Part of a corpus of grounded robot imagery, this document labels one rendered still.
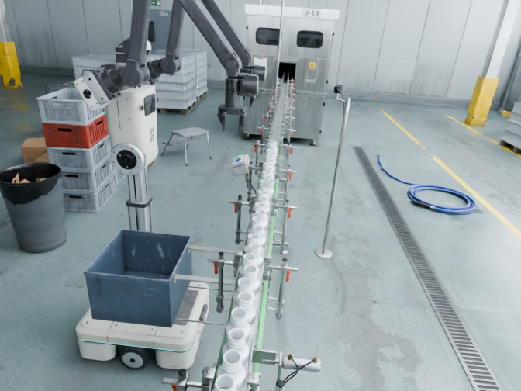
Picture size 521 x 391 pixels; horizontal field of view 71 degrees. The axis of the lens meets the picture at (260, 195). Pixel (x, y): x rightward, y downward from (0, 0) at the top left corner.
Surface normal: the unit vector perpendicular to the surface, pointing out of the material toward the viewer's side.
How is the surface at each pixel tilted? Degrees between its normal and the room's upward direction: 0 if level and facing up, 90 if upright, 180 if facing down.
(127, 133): 101
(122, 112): 90
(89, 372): 0
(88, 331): 31
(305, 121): 90
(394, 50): 90
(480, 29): 90
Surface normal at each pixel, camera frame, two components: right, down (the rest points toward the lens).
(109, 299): -0.08, 0.41
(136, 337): 0.01, -0.57
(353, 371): 0.07, -0.91
